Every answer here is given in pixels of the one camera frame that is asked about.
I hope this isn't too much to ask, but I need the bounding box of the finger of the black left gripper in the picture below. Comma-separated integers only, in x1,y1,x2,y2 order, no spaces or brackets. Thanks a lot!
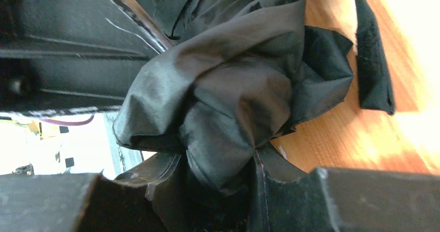
1,0,164,118

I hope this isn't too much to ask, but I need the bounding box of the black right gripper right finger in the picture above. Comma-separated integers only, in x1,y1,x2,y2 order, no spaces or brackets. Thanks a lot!
247,145,439,231

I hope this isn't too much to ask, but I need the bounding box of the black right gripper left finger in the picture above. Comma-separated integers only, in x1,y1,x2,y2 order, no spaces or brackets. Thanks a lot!
1,153,187,231

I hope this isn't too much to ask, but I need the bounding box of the black folding umbrella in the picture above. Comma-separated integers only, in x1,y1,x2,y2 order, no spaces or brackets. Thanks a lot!
113,0,396,232

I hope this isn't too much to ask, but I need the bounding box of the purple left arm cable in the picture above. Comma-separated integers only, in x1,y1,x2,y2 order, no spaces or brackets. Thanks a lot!
39,114,95,127

